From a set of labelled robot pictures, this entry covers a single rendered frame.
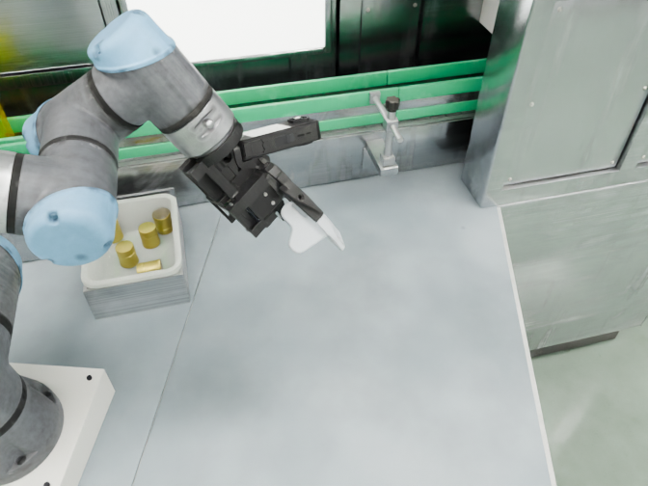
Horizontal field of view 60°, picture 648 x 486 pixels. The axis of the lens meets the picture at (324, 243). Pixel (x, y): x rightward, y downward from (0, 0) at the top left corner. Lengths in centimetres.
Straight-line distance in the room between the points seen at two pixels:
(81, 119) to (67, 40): 68
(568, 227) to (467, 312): 49
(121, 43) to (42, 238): 20
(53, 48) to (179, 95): 71
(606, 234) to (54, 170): 132
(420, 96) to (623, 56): 39
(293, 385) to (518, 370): 38
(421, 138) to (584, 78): 35
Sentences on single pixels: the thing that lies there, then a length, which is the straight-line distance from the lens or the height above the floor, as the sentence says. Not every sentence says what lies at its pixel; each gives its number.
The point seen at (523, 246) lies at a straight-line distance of 145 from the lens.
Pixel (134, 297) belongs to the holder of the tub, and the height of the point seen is 79.
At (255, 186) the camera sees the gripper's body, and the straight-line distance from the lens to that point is 67.
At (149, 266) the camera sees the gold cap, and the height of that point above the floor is 80.
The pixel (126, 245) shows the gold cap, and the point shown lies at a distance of 113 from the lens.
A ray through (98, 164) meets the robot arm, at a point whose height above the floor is 125.
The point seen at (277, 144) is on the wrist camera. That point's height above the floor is 118.
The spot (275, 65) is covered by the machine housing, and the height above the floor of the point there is 95.
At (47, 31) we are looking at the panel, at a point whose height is 109.
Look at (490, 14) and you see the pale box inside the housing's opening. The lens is 144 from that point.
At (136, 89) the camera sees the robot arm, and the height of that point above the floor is 128.
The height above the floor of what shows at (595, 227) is 62.
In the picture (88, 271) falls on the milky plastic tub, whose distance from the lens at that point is 107.
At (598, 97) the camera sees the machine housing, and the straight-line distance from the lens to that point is 127.
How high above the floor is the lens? 157
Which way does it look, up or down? 45 degrees down
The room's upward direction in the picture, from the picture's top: straight up
